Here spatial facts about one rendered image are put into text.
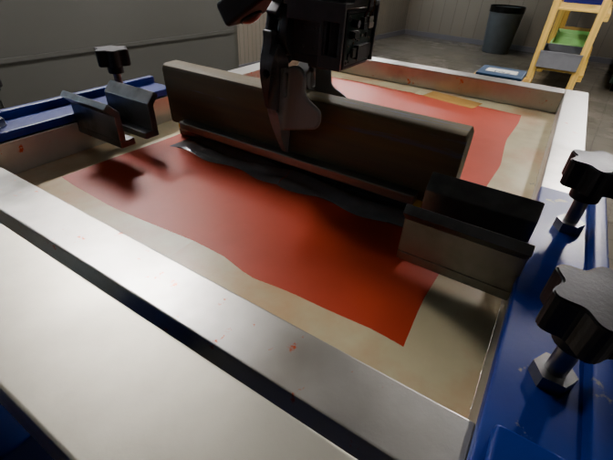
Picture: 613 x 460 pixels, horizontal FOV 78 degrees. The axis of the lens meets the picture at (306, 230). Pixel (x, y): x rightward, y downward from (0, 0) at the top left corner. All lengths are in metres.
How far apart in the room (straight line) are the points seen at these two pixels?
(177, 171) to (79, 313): 0.32
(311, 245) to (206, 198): 0.14
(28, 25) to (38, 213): 3.42
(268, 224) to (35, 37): 3.49
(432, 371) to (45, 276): 0.23
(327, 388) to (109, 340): 0.11
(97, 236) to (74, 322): 0.15
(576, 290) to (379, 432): 0.11
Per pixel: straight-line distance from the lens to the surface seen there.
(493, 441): 0.20
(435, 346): 0.29
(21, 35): 3.75
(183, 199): 0.43
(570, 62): 5.38
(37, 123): 0.55
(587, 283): 0.20
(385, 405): 0.21
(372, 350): 0.27
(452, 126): 0.37
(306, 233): 0.36
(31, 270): 0.22
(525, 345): 0.25
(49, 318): 0.19
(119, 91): 0.56
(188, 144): 0.54
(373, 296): 0.31
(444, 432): 0.21
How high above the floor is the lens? 1.17
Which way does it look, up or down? 36 degrees down
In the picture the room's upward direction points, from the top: 3 degrees clockwise
